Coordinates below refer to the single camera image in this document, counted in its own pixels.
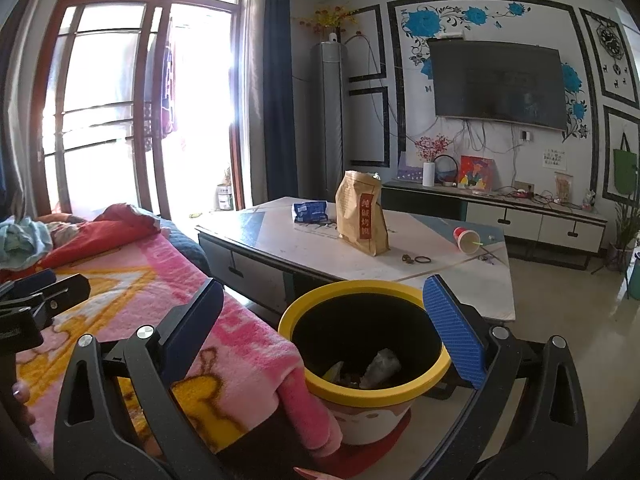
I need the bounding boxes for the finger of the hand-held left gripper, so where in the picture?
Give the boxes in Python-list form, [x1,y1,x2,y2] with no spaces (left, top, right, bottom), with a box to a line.
[30,274,92,318]
[0,268,57,306]

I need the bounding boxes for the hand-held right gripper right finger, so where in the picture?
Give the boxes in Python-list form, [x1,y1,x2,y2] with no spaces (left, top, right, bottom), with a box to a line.
[422,274,590,480]

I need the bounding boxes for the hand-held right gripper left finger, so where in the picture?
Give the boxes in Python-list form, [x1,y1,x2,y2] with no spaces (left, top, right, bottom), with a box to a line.
[52,277,226,480]

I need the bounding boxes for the yellow rimmed trash bin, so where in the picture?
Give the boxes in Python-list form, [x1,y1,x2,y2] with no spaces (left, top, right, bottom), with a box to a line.
[277,280,453,466]

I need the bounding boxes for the person's left hand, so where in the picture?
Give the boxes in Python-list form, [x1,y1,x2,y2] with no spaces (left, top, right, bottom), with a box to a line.
[10,380,38,427]

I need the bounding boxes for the light blue cloth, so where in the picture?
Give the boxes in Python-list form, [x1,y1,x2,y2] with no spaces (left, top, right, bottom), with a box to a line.
[0,217,55,270]

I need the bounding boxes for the pink printed blanket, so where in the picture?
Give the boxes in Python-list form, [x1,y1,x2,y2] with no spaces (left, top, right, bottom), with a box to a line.
[10,232,346,466]

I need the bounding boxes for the dark blue sofa cushion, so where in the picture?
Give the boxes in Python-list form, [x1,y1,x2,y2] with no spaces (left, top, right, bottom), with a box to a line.
[160,217,211,276]

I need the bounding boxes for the red cloth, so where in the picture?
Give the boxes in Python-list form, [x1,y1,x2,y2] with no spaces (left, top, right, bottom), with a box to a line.
[45,203,161,268]

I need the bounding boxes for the crumpled pale wrapper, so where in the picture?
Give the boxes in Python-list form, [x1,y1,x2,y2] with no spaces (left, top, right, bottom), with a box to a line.
[359,349,404,390]

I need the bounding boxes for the red paper cup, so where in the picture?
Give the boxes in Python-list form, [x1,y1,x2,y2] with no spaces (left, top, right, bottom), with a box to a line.
[453,226,486,253]

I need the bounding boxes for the black and white tv cabinet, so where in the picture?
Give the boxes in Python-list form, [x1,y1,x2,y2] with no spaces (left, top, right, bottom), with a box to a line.
[382,181,608,271]

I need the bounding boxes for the white topped coffee table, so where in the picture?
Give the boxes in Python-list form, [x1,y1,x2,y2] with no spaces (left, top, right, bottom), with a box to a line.
[195,196,517,331]

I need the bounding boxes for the blue plastic packet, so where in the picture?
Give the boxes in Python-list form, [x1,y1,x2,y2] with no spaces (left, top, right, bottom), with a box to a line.
[292,200,329,224]

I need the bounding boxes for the brown paper bag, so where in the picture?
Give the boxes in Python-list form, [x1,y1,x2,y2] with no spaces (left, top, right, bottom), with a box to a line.
[336,170,390,257]

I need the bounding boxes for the white vase with red flowers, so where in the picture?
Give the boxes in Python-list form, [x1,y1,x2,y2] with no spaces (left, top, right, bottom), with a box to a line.
[414,135,453,188]

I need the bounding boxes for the red framed picture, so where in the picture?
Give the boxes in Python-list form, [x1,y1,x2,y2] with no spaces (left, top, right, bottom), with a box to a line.
[457,155,495,190]

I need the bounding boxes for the grey and blue curtain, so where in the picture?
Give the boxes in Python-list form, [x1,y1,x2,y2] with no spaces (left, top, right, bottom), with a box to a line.
[0,0,76,226]

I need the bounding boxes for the wooden stick holder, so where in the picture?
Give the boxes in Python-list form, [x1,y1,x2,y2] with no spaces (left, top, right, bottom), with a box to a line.
[554,172,573,205]

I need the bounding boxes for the green potted plant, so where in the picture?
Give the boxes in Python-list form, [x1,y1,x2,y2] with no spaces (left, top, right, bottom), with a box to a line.
[612,200,640,271]

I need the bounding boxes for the brown framed sliding door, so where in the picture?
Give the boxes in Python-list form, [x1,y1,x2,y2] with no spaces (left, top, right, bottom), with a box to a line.
[37,0,251,218]

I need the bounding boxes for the hanging laundry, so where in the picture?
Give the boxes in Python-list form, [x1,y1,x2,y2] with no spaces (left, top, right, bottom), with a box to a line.
[145,20,177,153]

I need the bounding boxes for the green hanging bag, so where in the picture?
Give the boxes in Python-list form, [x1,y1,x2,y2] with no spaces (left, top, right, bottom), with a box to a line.
[614,132,640,196]

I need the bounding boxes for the grey tower air conditioner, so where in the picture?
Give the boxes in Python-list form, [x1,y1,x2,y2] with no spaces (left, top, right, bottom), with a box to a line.
[310,42,351,200]

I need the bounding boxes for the dark blue curtain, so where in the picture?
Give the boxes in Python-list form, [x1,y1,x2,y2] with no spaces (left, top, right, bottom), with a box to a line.
[262,0,301,206]

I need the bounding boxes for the yellow artificial flowers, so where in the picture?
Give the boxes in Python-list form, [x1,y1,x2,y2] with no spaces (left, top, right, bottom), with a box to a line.
[300,5,358,41]

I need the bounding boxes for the round handled decorative basket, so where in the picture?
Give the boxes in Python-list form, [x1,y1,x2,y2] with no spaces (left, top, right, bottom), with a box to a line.
[433,154,460,186]

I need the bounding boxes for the wall mounted television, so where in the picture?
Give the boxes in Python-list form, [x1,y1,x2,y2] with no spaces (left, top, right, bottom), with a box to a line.
[427,37,568,132]

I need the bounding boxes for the black wall clock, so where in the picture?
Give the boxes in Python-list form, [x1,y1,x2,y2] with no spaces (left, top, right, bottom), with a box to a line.
[595,15,631,76]

